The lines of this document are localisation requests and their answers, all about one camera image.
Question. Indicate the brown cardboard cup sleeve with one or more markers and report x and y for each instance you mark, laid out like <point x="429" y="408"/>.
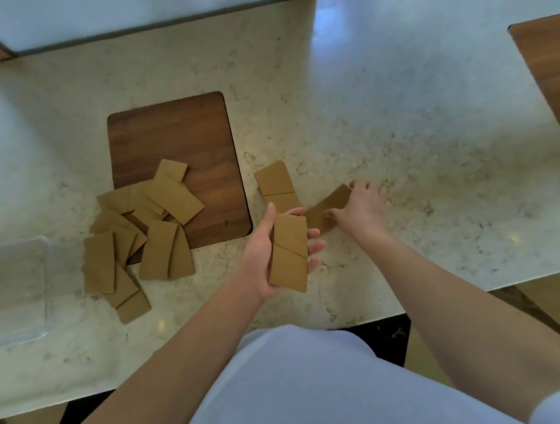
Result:
<point x="320" y="214"/>
<point x="274" y="177"/>
<point x="291" y="235"/>
<point x="288" y="270"/>
<point x="284" y="203"/>

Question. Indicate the pile of brown cardboard sleeves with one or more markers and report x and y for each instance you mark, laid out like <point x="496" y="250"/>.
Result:
<point x="159" y="250"/>

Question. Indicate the person's right thumb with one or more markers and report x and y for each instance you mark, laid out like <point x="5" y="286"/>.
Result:
<point x="333" y="215"/>

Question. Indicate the person's right forearm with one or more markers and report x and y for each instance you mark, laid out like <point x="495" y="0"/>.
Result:
<point x="456" y="312"/>

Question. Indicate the person's right hand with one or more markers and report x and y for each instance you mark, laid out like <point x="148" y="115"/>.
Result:
<point x="365" y="213"/>

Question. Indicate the person's left forearm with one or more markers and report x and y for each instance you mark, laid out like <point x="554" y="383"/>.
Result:
<point x="176" y="367"/>

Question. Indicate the clear plastic container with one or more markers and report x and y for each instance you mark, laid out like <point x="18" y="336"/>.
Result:
<point x="10" y="287"/>

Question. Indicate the person's left hand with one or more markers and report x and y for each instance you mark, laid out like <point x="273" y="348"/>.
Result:
<point x="257" y="263"/>

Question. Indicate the white shirt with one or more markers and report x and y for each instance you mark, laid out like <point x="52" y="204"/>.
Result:
<point x="295" y="383"/>

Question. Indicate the person's left thumb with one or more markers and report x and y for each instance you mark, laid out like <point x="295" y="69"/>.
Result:
<point x="267" y="222"/>

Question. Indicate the person's left little finger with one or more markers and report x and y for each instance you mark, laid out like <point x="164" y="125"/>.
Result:
<point x="313" y="265"/>

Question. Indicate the dark wooden square board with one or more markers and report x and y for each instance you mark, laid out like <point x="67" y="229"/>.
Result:
<point x="176" y="135"/>

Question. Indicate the reddish wooden board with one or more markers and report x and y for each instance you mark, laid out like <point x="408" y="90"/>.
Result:
<point x="550" y="70"/>

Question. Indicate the person's left middle finger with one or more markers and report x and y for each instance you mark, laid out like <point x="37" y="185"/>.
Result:
<point x="314" y="234"/>

